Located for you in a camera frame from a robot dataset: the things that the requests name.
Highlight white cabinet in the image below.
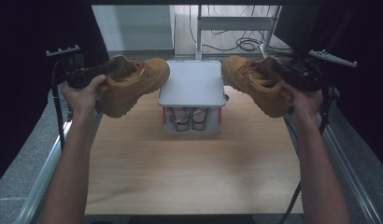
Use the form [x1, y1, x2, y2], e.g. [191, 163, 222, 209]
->
[91, 4, 176, 52]

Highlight aluminium rail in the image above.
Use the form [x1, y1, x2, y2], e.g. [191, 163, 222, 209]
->
[315, 111, 383, 224]
[13, 119, 73, 224]

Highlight right hand-held gripper cable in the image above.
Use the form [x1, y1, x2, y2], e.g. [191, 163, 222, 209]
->
[277, 181, 303, 224]

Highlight person's left hand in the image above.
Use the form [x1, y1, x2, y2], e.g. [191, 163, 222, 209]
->
[62, 74, 107, 121]

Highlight white two-tier shoe rack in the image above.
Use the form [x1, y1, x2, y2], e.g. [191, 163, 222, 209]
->
[157, 60, 228, 135]

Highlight person's right hand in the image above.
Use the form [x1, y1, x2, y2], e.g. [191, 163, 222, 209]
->
[279, 80, 324, 121]

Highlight white desk frame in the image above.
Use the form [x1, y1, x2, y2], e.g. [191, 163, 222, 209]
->
[194, 4, 283, 63]

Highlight tan suede boot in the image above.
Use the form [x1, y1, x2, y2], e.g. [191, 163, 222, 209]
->
[97, 54, 171, 119]
[220, 54, 293, 119]

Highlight dark curtain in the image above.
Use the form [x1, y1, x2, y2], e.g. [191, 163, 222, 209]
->
[274, 0, 383, 173]
[0, 0, 115, 189]

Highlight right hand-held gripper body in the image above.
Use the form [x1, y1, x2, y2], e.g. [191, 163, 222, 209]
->
[282, 49, 359, 92]

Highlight black floor cables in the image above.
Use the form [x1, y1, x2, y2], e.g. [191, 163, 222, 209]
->
[189, 5, 294, 59]

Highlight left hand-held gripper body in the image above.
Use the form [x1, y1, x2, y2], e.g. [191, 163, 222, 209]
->
[45, 44, 106, 90]

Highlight black silver strap sandal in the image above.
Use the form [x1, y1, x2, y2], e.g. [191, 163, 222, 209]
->
[191, 106, 210, 132]
[168, 106, 192, 133]

